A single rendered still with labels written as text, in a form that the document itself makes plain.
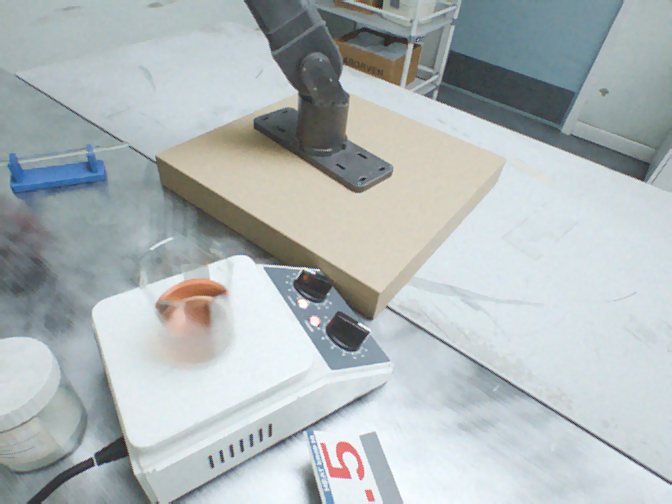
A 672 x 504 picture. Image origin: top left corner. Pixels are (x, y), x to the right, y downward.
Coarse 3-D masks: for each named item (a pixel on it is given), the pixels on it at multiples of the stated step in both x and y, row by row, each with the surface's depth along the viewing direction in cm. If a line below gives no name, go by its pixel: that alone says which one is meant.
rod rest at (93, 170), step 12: (12, 156) 51; (12, 168) 50; (36, 168) 54; (48, 168) 54; (60, 168) 54; (72, 168) 55; (84, 168) 55; (96, 168) 54; (12, 180) 52; (24, 180) 52; (36, 180) 52; (48, 180) 52; (60, 180) 53; (72, 180) 53; (84, 180) 54; (96, 180) 55
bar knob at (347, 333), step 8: (336, 312) 35; (336, 320) 35; (344, 320) 35; (352, 320) 35; (328, 328) 35; (336, 328) 35; (344, 328) 35; (352, 328) 35; (360, 328) 35; (368, 328) 35; (328, 336) 35; (336, 336) 35; (344, 336) 35; (352, 336) 35; (360, 336) 35; (336, 344) 34; (344, 344) 34; (352, 344) 35; (360, 344) 36
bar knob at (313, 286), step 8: (304, 272) 38; (312, 272) 38; (296, 280) 38; (304, 280) 38; (312, 280) 38; (320, 280) 38; (328, 280) 39; (296, 288) 38; (304, 288) 38; (312, 288) 38; (320, 288) 39; (328, 288) 39; (304, 296) 38; (312, 296) 38; (320, 296) 39
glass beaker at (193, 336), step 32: (160, 256) 26; (192, 256) 28; (224, 256) 27; (160, 288) 28; (224, 288) 24; (160, 320) 25; (192, 320) 24; (224, 320) 26; (192, 352) 27; (224, 352) 28
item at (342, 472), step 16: (320, 448) 30; (336, 448) 32; (352, 448) 33; (336, 464) 30; (352, 464) 32; (336, 480) 29; (352, 480) 31; (368, 480) 32; (336, 496) 28; (352, 496) 30; (368, 496) 31
